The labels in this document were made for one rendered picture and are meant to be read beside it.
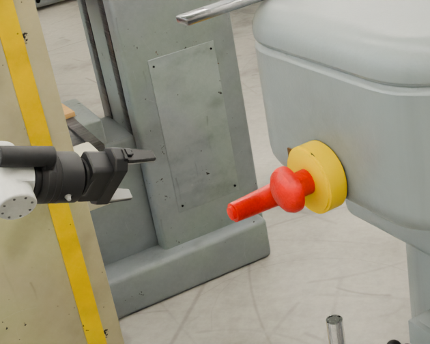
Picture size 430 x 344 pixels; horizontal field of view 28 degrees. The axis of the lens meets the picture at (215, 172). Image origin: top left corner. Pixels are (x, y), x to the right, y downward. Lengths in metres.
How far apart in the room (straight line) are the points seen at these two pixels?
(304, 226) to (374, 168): 3.49
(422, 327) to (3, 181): 0.75
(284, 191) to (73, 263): 2.01
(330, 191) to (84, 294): 2.08
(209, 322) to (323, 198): 2.92
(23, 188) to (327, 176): 0.77
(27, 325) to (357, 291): 1.51
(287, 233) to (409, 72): 3.52
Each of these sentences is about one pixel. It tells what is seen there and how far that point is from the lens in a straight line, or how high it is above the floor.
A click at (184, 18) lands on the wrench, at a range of 0.73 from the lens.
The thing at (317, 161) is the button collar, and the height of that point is 1.78.
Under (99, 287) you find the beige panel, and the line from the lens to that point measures 2.75.
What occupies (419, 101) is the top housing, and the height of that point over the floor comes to 1.85.
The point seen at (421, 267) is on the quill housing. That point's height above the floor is 1.59.
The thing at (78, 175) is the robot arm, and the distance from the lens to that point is 1.44.
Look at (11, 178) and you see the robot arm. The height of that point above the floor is 1.55.
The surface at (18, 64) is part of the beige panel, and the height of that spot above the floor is 1.42.
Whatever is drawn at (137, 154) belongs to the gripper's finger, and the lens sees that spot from 1.50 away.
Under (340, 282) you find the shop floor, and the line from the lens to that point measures 3.72.
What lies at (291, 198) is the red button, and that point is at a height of 1.76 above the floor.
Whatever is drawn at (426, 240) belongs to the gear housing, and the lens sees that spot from 0.82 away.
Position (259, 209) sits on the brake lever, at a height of 1.70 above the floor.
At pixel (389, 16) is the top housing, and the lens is 0.67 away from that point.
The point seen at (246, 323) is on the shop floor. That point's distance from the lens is 3.56.
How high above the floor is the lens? 2.09
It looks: 26 degrees down
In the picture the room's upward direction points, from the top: 11 degrees counter-clockwise
